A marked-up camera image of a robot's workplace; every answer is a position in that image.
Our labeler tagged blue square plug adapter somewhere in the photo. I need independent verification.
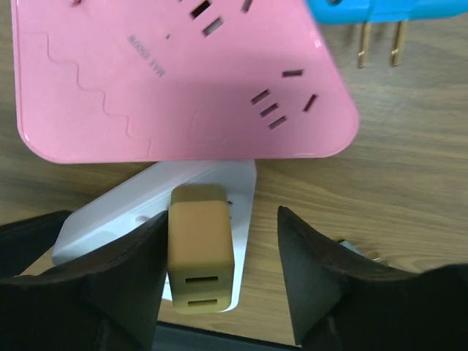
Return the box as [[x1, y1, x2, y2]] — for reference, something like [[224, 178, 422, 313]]
[[306, 0, 467, 68]]

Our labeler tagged pink triangular power strip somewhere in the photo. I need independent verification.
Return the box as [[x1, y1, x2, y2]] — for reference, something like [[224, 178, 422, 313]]
[[11, 0, 359, 164]]

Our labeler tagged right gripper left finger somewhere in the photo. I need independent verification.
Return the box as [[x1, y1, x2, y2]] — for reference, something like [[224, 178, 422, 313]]
[[1, 211, 167, 350]]

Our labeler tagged white triangular power strip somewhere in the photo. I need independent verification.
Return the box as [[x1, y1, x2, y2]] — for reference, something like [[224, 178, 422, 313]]
[[52, 159, 257, 310]]

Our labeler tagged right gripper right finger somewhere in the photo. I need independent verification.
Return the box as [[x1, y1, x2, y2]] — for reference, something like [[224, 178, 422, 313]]
[[277, 207, 467, 350]]

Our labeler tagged yellow cube usb charger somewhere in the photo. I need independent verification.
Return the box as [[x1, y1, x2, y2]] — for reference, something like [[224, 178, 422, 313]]
[[167, 184, 235, 314]]

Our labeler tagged teal cube charger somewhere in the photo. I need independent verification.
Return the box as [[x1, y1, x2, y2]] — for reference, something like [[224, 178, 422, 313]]
[[338, 239, 388, 266]]

